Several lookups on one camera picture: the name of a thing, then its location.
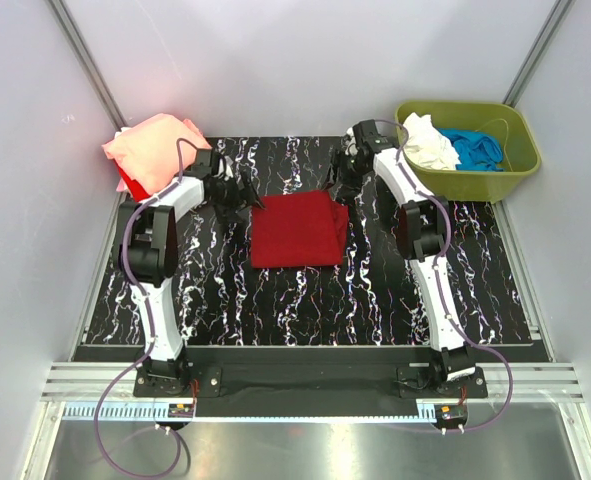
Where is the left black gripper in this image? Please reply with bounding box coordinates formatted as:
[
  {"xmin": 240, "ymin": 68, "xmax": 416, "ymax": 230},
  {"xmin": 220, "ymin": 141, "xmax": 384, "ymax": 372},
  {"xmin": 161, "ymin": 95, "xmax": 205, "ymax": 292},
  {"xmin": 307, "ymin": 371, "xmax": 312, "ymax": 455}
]
[{"xmin": 208, "ymin": 170, "xmax": 264, "ymax": 224}]

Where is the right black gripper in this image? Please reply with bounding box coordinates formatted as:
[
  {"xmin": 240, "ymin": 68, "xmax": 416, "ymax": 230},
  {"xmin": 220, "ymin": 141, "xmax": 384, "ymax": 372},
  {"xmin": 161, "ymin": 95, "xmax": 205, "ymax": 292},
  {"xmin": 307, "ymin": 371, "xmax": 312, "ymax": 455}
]
[{"xmin": 319, "ymin": 149, "xmax": 368, "ymax": 199}]

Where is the dark red t-shirt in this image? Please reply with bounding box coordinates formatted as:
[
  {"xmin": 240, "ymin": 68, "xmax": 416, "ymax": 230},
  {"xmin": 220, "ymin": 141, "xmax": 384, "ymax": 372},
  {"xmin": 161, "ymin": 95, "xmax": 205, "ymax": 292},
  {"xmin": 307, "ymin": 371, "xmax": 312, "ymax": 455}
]
[{"xmin": 250, "ymin": 190, "xmax": 349, "ymax": 269}]

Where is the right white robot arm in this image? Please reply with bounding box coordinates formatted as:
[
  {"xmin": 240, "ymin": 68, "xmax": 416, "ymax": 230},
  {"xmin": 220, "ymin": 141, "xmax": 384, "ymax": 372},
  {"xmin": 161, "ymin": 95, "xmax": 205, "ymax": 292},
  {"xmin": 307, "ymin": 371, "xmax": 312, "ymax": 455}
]
[{"xmin": 324, "ymin": 119, "xmax": 476, "ymax": 397}]

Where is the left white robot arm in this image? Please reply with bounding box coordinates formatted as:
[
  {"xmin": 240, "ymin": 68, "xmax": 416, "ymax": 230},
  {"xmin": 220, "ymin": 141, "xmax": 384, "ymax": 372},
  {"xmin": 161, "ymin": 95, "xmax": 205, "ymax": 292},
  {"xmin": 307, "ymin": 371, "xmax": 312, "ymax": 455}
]
[{"xmin": 112, "ymin": 149, "xmax": 264, "ymax": 396}]

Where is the crumpled white t-shirt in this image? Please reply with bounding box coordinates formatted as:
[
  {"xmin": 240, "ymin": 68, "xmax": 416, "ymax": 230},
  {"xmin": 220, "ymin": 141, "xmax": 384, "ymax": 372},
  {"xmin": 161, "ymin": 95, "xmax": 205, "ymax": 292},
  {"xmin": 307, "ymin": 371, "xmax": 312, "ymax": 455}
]
[{"xmin": 403, "ymin": 112, "xmax": 460, "ymax": 171}]

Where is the folded red t-shirt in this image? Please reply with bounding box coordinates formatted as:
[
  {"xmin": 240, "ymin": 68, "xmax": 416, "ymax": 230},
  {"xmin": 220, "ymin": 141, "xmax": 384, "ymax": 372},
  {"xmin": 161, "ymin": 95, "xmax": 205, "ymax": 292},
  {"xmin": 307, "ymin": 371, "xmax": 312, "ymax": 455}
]
[{"xmin": 116, "ymin": 165, "xmax": 150, "ymax": 202}]

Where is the folded peach t-shirt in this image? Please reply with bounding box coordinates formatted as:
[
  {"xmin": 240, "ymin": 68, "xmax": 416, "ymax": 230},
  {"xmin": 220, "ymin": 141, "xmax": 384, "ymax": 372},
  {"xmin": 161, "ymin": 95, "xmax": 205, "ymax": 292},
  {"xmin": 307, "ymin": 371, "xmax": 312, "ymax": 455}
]
[{"xmin": 101, "ymin": 113, "xmax": 212, "ymax": 196}]

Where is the folded pink t-shirt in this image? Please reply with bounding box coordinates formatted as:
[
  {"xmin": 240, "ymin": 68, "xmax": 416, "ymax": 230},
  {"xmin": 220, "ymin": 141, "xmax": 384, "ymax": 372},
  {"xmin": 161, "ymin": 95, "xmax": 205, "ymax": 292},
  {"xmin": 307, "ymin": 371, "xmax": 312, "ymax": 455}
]
[{"xmin": 116, "ymin": 117, "xmax": 209, "ymax": 193}]

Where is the olive green plastic bin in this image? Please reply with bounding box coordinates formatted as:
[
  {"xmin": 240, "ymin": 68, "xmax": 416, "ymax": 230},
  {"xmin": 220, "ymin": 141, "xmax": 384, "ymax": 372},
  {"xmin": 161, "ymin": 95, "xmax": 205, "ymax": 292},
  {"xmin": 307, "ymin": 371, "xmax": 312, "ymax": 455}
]
[{"xmin": 395, "ymin": 100, "xmax": 541, "ymax": 203}]

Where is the crumpled blue t-shirt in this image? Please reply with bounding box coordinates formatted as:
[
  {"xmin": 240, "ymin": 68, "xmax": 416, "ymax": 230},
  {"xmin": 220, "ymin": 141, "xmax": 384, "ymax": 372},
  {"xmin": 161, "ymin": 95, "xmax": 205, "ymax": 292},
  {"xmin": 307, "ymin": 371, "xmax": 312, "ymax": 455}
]
[{"xmin": 439, "ymin": 129, "xmax": 504, "ymax": 172}]

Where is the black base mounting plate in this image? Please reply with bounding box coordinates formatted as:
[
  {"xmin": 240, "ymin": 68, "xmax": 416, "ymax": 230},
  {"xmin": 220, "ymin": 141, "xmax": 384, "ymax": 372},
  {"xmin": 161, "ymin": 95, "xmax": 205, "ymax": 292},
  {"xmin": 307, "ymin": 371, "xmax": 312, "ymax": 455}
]
[{"xmin": 134, "ymin": 346, "xmax": 488, "ymax": 421}]

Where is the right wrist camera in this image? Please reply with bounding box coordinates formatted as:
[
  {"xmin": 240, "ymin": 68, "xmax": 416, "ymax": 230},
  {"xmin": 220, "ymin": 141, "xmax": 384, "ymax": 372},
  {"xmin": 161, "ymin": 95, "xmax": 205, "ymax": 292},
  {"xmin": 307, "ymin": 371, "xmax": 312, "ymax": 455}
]
[{"xmin": 345, "ymin": 120, "xmax": 394, "ymax": 155}]

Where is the left aluminium frame post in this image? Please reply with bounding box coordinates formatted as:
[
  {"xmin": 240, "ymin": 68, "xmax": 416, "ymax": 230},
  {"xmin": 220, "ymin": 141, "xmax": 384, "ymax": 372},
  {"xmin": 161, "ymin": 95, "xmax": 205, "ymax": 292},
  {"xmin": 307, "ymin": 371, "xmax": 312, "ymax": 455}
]
[{"xmin": 45, "ymin": 0, "xmax": 127, "ymax": 130}]

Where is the aluminium frame post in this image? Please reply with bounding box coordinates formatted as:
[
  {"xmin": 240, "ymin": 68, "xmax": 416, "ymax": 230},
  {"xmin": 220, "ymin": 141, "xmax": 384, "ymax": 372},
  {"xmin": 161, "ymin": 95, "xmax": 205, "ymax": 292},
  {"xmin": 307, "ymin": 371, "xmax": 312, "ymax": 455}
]
[
  {"xmin": 45, "ymin": 0, "xmax": 127, "ymax": 130},
  {"xmin": 503, "ymin": 0, "xmax": 576, "ymax": 108}
]

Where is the right aluminium frame post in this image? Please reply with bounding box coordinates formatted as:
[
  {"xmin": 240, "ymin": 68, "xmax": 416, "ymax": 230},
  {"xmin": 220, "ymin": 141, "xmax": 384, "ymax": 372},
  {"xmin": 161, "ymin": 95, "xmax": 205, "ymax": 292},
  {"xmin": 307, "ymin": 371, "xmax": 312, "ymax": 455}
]
[{"xmin": 503, "ymin": 0, "xmax": 576, "ymax": 108}]

